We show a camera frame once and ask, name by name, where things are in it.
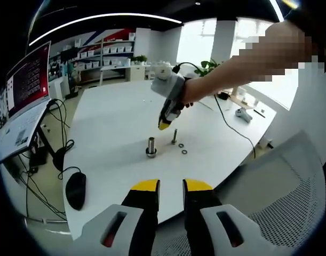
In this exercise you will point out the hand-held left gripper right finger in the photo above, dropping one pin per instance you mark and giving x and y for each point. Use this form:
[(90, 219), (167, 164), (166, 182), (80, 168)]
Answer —
[(197, 210)]

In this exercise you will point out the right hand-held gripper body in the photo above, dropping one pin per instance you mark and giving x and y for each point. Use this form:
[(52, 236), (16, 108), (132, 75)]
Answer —
[(168, 85)]

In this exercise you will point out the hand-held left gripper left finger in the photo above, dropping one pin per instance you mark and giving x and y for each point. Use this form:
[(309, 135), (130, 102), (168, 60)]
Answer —
[(144, 208)]

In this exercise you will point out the small metal threaded stud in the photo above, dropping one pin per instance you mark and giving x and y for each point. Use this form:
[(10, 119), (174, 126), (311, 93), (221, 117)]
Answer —
[(174, 136)]

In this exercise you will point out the large metal threaded stud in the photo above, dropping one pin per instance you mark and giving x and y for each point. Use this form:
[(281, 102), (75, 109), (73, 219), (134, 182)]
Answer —
[(151, 144)]

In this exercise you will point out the large dark metal washer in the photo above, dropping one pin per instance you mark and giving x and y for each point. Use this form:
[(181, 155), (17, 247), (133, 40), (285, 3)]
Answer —
[(147, 152)]

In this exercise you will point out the person's right hand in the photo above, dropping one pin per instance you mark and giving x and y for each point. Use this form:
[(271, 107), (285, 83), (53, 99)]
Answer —
[(190, 92)]

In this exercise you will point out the white desk with drawer cabinet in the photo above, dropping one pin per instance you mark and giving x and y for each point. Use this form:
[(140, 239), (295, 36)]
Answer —
[(133, 72)]

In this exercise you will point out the small bushy green plant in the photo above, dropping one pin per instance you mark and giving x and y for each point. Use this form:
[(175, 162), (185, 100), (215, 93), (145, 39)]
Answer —
[(138, 59)]

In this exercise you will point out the potted green plant white pot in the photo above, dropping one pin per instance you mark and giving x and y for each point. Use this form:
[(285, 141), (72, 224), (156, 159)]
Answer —
[(208, 65)]

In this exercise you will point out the metal storage shelf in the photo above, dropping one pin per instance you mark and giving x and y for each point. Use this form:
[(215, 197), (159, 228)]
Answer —
[(117, 52)]

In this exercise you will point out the rows of white storage bins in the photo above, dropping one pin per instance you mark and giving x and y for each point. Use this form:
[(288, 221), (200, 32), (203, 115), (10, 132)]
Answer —
[(117, 49)]

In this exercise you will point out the grey white handheld controller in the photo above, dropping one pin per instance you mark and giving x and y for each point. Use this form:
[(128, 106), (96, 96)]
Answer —
[(242, 114)]

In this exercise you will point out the black computer mouse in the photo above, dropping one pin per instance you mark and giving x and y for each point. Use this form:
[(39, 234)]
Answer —
[(76, 192)]

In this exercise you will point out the grey mesh office chair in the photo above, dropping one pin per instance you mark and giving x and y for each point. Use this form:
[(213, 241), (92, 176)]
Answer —
[(272, 181)]

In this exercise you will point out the curved ceiling light strip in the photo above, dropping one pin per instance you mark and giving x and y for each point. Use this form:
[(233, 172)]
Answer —
[(104, 17), (277, 9)]

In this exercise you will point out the white framed computer monitor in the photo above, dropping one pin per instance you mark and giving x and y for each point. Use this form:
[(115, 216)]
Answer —
[(29, 77)]

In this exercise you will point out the small printed card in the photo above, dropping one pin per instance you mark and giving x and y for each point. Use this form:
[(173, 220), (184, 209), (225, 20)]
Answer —
[(21, 138)]

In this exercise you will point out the white standing desk black legs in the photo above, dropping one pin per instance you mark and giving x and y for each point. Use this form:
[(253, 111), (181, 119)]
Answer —
[(18, 128)]

